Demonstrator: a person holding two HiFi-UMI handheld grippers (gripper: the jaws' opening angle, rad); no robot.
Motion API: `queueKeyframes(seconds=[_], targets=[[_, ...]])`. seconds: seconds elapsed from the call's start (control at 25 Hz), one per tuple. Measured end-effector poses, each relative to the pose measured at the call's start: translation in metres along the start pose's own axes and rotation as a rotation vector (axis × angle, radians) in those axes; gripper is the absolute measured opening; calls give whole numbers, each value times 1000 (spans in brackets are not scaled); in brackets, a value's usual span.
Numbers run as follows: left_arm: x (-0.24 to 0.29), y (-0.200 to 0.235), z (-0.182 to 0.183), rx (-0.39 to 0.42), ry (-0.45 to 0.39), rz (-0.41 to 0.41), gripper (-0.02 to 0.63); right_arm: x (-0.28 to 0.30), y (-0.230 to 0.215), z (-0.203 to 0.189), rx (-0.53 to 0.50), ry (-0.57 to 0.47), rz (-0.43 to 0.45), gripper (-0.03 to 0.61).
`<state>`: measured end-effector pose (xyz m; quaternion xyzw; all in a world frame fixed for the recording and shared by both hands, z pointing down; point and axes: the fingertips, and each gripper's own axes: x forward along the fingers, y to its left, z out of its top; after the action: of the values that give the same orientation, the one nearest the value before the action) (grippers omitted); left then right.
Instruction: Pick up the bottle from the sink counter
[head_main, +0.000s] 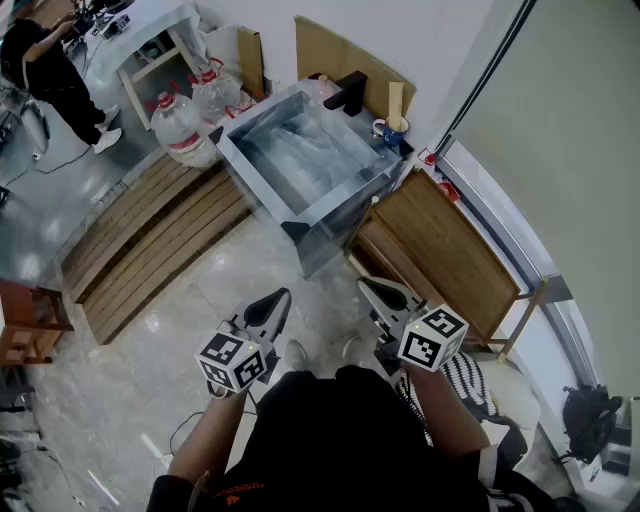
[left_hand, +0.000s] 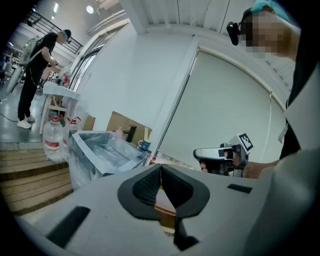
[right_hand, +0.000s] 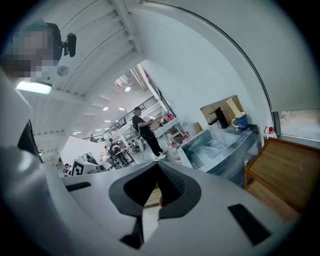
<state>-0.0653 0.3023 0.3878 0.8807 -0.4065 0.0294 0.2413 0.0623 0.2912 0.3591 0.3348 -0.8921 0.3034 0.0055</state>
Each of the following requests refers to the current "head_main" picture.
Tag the person's black shirt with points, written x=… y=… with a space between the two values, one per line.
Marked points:
x=340 y=440

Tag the person's left forearm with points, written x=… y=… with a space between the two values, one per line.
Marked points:
x=210 y=435

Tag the large cardboard panel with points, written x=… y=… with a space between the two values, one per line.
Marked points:
x=325 y=52

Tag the grey window frame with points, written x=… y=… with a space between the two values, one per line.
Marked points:
x=500 y=215

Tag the black and white striped cloth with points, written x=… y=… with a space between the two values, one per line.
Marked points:
x=470 y=380

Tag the black faucet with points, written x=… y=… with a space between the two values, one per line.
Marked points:
x=350 y=92

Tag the person's right white shoe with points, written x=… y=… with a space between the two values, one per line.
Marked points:
x=352 y=349

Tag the person's right forearm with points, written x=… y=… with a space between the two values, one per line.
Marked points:
x=450 y=415

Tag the black backpack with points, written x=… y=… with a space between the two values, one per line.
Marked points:
x=590 y=425

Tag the grey electronic device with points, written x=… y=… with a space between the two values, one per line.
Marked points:
x=107 y=25

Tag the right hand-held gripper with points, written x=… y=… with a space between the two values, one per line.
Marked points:
x=432 y=340

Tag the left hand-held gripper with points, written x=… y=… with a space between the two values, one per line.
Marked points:
x=230 y=362

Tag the white box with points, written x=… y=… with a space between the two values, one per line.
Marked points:
x=222 y=47

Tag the wooden slat platform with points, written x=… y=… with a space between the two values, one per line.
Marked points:
x=150 y=240

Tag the blue mug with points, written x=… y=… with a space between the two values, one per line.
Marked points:
x=396 y=135

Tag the small red object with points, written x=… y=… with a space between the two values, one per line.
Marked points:
x=449 y=191

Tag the person's white shoe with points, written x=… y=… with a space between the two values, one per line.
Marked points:
x=297 y=356
x=352 y=349

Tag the narrow cardboard box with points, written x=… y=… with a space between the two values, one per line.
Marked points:
x=251 y=60

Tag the white table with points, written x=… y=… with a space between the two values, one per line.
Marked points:
x=150 y=35

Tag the wooden spatula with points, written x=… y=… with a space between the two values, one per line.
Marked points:
x=396 y=102

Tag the wooden side table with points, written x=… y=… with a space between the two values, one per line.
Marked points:
x=440 y=240

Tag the grey marble sink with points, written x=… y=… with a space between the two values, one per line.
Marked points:
x=325 y=205

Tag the white cushion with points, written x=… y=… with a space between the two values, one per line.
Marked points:
x=515 y=395

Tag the person's left white shoe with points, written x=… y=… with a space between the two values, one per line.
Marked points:
x=297 y=356

